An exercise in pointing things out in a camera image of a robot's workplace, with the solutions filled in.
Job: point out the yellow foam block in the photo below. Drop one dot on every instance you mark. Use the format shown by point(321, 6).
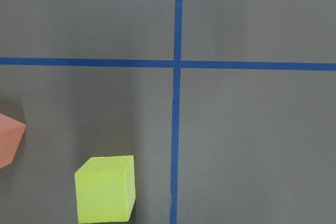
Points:
point(105, 189)

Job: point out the orange foam block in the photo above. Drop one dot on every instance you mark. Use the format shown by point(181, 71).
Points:
point(11, 134)

